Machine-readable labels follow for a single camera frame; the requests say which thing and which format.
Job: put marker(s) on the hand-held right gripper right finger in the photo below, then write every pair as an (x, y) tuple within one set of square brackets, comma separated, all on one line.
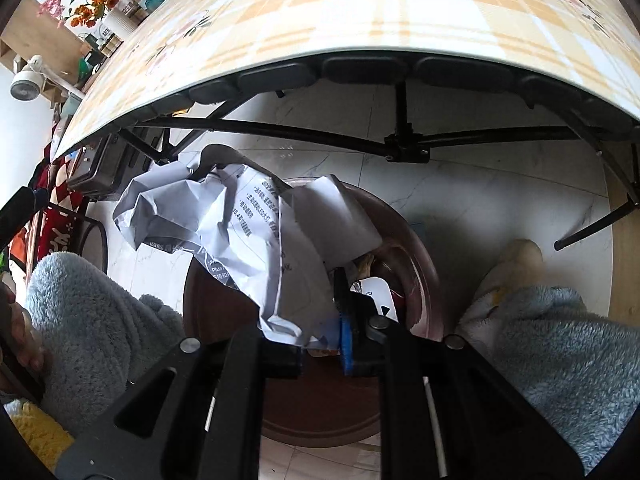
[(346, 340)]

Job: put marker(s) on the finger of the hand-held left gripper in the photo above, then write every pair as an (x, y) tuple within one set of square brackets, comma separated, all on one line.
[(17, 210)]

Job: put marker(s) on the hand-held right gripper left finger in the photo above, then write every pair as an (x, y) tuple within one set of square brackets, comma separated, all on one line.
[(280, 360)]

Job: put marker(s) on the brown plastic waste bin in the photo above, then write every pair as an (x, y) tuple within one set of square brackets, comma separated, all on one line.
[(320, 410)]

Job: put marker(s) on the grey white mailer bag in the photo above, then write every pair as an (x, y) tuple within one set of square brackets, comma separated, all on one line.
[(240, 240)]

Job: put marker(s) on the person's left hand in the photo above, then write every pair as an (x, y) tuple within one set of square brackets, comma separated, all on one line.
[(25, 340)]

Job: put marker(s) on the red white patterned blanket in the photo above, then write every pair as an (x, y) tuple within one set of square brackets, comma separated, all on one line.
[(55, 220)]

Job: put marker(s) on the yellow fuzzy cloth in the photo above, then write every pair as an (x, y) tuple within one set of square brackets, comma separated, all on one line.
[(30, 427)]

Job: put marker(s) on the black hard case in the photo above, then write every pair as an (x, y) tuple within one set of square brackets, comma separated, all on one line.
[(95, 165)]

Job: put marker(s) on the person's left leg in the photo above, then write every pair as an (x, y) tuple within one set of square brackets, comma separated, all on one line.
[(95, 320)]

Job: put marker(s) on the person's leg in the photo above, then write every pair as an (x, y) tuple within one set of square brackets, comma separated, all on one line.
[(550, 360), (95, 320)]

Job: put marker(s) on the white clip fan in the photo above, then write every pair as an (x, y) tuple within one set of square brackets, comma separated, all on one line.
[(25, 87)]

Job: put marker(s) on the row of small amber bottles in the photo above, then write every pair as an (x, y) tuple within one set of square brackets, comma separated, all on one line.
[(111, 45)]

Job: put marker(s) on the beige slipper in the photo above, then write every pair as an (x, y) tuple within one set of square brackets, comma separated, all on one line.
[(520, 257)]

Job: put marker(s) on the person's right leg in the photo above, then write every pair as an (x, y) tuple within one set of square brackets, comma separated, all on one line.
[(550, 360)]

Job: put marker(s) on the black folding table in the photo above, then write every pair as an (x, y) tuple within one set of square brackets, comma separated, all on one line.
[(410, 145)]

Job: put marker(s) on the white ribbed vase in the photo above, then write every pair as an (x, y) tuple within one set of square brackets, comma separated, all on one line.
[(116, 24)]

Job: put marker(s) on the orange artificial flowers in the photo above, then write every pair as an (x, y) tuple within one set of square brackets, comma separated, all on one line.
[(92, 2)]

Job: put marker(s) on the yellow plaid floral tablecloth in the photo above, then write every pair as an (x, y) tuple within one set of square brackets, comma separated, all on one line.
[(400, 5)]

